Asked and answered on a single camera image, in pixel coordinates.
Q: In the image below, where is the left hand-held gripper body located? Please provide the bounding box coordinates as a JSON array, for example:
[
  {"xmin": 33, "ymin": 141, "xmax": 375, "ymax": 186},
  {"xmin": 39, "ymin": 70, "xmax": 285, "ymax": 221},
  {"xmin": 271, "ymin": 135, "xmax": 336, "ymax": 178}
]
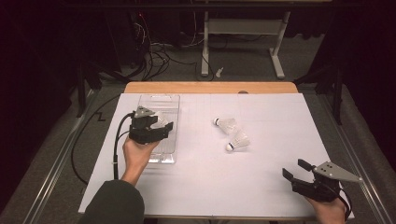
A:
[{"xmin": 128, "ymin": 105, "xmax": 171, "ymax": 145}]

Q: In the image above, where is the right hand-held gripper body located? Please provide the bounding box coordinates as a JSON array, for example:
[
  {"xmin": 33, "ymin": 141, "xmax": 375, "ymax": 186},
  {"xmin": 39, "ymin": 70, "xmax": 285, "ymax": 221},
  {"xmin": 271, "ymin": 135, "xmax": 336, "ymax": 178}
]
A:
[{"xmin": 290, "ymin": 161, "xmax": 363, "ymax": 203}]

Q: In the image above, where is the clear plastic container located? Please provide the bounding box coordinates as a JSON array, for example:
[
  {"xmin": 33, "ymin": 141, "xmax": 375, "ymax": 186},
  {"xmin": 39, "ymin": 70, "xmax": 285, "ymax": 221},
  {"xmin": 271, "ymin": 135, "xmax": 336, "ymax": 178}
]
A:
[{"xmin": 125, "ymin": 93, "xmax": 181, "ymax": 165}]

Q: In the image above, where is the person's left hand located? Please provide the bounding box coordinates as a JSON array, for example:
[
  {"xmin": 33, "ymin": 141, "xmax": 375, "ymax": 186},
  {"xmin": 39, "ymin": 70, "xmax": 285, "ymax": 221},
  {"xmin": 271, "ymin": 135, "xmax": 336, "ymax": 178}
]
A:
[{"xmin": 120, "ymin": 136, "xmax": 161, "ymax": 180}]

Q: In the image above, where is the person's right hand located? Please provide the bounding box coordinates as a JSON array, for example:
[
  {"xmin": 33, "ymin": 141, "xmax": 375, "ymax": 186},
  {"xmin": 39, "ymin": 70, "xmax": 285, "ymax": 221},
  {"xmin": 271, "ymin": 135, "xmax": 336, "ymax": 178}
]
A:
[{"xmin": 306, "ymin": 195, "xmax": 347, "ymax": 224}]

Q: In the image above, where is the white paper sheet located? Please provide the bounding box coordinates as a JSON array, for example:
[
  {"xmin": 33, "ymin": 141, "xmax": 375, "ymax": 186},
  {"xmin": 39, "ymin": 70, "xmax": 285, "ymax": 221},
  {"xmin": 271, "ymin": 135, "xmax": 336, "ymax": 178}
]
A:
[{"xmin": 78, "ymin": 92, "xmax": 356, "ymax": 220}]

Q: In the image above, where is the wooden table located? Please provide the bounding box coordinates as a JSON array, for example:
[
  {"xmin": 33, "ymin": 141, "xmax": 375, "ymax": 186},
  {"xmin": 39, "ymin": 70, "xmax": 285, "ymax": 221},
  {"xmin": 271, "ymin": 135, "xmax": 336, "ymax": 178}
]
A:
[{"xmin": 120, "ymin": 81, "xmax": 318, "ymax": 222}]

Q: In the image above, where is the black metal stand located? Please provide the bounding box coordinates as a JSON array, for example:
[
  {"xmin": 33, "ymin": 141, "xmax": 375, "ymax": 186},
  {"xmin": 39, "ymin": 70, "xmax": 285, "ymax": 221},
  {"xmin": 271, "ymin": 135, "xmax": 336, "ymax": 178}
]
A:
[
  {"xmin": 74, "ymin": 60, "xmax": 104, "ymax": 119},
  {"xmin": 293, "ymin": 63, "xmax": 345, "ymax": 126}
]

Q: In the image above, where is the dark equipment cabinet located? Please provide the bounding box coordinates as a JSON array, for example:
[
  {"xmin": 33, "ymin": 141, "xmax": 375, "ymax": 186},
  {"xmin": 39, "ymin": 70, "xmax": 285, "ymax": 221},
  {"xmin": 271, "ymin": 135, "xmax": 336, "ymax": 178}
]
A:
[{"xmin": 106, "ymin": 8, "xmax": 148, "ymax": 68}]

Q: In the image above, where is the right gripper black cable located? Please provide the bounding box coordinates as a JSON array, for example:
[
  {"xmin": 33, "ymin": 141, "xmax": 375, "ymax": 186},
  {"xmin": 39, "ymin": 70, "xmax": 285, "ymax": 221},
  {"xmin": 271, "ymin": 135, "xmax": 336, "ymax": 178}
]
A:
[{"xmin": 323, "ymin": 180, "xmax": 353, "ymax": 222}]

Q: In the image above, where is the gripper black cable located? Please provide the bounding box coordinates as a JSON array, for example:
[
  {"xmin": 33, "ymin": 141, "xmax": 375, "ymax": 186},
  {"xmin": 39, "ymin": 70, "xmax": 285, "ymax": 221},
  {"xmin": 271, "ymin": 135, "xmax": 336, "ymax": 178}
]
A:
[
  {"xmin": 323, "ymin": 180, "xmax": 353, "ymax": 222},
  {"xmin": 112, "ymin": 112, "xmax": 134, "ymax": 181}
]

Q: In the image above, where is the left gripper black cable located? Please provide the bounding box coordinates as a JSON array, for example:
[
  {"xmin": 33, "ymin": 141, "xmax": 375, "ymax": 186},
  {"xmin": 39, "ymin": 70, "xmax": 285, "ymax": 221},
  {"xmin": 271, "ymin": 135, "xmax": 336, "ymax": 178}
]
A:
[{"xmin": 112, "ymin": 112, "xmax": 134, "ymax": 181}]

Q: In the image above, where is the metal floor rail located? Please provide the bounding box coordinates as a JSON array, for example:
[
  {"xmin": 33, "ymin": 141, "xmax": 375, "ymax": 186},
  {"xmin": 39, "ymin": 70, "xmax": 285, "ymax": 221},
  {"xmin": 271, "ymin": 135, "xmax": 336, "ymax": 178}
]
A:
[
  {"xmin": 20, "ymin": 88, "xmax": 96, "ymax": 224},
  {"xmin": 317, "ymin": 92, "xmax": 396, "ymax": 224}
]

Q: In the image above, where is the tangle of floor cables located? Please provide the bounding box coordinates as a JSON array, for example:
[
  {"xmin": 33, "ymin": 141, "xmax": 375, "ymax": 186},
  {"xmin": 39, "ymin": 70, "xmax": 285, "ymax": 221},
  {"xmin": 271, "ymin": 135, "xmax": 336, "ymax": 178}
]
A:
[{"xmin": 134, "ymin": 12, "xmax": 200, "ymax": 82}]

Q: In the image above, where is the black floor cable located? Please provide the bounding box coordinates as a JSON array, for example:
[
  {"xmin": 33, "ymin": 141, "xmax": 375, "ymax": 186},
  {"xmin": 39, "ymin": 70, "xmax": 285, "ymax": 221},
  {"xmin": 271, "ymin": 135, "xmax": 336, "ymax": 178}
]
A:
[{"xmin": 70, "ymin": 93, "xmax": 121, "ymax": 185}]

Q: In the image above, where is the white metal desk frame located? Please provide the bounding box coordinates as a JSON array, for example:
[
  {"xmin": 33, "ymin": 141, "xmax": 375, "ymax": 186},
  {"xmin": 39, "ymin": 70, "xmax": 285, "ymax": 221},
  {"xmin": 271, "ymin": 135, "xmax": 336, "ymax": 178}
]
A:
[{"xmin": 200, "ymin": 10, "xmax": 292, "ymax": 80}]

